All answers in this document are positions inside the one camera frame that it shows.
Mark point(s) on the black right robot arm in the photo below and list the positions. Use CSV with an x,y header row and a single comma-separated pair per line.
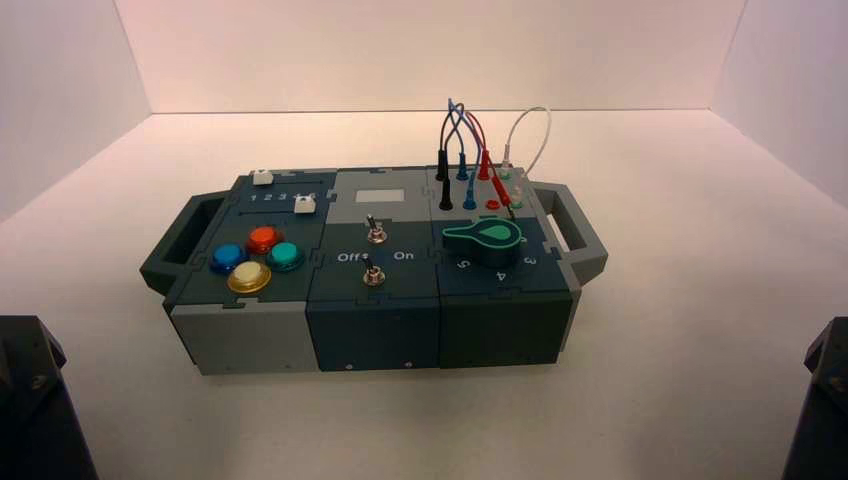
x,y
825,411

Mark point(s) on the white slider knob up arrow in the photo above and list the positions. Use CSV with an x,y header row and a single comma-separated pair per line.
x,y
304,206

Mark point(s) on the teal rotary pointer knob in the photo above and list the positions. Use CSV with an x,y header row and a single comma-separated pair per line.
x,y
490,242

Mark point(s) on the green dome push button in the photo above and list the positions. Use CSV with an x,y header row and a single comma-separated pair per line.
x,y
285,256

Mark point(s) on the blue dome push button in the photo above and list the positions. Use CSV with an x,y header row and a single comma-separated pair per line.
x,y
228,257

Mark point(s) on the orange-red dome push button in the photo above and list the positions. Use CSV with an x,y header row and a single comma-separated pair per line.
x,y
264,238

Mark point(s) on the metal toggle switch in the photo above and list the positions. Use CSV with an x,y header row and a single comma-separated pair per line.
x,y
376,233
373,275

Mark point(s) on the white slider knob down arrow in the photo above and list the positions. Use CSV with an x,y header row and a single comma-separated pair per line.
x,y
263,177

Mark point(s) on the red banana socket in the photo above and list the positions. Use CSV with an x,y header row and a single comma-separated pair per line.
x,y
492,204

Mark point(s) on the yellow dome push button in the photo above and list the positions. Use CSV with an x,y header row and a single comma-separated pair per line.
x,y
248,276

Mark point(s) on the white rectangular display window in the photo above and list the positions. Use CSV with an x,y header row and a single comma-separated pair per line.
x,y
379,196

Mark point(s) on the dark teal grey control box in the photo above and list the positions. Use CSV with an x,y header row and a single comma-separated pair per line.
x,y
371,331

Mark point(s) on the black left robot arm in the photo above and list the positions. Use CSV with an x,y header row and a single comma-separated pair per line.
x,y
33,411

